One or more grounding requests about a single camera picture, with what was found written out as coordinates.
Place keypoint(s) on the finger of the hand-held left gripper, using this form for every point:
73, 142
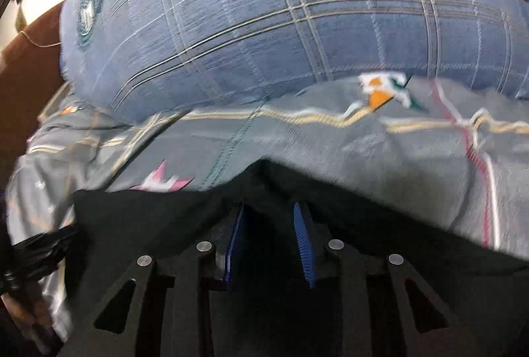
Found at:
58, 235

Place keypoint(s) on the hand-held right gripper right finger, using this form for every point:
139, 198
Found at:
303, 241

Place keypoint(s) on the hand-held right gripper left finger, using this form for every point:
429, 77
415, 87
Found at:
233, 241

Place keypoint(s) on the black pants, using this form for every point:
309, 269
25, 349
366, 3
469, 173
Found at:
165, 216

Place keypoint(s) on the person's left hand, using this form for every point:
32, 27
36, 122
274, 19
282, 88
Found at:
33, 315

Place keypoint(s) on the grey printed bedsheet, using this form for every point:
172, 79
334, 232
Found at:
330, 142

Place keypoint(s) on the brown headboard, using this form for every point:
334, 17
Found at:
29, 92

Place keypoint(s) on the blue plaid pillow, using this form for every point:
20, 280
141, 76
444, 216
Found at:
248, 30

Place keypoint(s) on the beige bed frame rail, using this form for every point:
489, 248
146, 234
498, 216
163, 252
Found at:
53, 101

